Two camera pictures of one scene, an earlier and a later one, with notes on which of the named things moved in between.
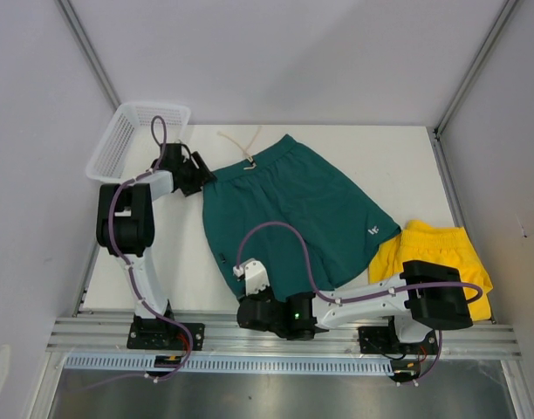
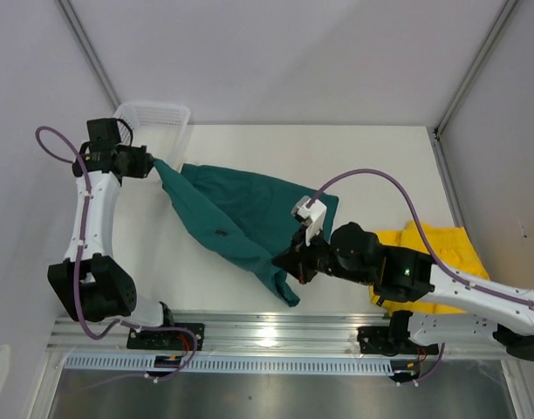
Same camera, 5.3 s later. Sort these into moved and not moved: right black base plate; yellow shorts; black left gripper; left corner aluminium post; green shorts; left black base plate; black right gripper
Moved: black left gripper; green shorts; black right gripper
Not moved: right black base plate; left corner aluminium post; left black base plate; yellow shorts
